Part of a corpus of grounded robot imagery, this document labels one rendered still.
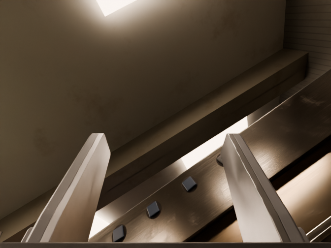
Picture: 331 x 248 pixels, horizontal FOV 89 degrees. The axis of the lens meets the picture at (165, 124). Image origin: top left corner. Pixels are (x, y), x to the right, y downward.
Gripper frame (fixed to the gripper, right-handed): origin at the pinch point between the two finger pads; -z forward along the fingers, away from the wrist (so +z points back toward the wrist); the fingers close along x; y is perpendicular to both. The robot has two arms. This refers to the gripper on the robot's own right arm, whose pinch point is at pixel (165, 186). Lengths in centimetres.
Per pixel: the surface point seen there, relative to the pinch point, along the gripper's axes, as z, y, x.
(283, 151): -34, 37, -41
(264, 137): -43, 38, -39
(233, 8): -209, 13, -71
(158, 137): -136, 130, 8
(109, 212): -109, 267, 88
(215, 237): -13, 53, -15
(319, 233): -9, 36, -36
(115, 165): -111, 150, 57
